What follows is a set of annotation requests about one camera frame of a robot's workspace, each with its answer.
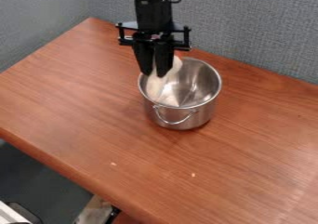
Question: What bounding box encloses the metal table leg bracket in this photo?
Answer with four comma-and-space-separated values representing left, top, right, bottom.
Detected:
73, 195, 120, 224

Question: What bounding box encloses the white toy mushroom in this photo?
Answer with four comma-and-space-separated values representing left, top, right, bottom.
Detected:
145, 54, 183, 100

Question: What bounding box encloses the stainless steel pot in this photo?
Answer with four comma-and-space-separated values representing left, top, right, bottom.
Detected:
137, 58, 221, 130

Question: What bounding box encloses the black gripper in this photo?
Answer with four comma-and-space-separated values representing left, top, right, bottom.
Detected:
114, 0, 191, 77

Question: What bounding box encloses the white and black floor object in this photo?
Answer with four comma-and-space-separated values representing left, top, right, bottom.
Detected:
0, 201, 44, 224

